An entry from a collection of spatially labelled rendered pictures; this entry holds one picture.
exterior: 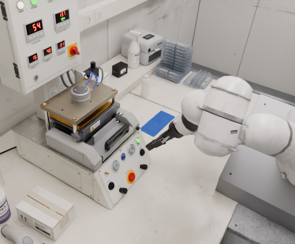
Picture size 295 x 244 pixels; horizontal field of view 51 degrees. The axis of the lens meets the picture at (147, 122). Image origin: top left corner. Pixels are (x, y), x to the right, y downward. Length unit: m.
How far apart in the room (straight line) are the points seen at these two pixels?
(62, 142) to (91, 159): 0.14
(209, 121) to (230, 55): 2.88
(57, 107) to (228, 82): 0.70
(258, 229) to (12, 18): 1.21
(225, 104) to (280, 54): 2.76
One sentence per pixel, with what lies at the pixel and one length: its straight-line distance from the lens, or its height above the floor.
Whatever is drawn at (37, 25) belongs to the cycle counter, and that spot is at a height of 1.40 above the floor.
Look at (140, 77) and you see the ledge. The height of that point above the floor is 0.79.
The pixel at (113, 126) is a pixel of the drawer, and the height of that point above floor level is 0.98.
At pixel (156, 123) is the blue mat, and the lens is 1.75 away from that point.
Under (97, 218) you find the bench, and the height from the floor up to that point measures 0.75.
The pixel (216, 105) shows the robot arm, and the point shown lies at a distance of 0.81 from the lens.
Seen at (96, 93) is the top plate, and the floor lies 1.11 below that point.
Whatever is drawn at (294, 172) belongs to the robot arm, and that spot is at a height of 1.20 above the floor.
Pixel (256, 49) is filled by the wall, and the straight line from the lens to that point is 3.57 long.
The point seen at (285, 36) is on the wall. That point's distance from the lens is 3.47.
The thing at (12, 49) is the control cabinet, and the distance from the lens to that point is 1.20.
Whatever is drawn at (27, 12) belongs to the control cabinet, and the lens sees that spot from 1.18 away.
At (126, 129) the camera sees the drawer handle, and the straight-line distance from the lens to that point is 1.32.
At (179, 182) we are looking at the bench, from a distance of 1.46.
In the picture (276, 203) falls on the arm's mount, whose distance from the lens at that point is 1.39.
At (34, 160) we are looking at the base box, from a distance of 1.51.
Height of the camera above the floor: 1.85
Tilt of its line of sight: 39 degrees down
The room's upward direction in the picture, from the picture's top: 5 degrees clockwise
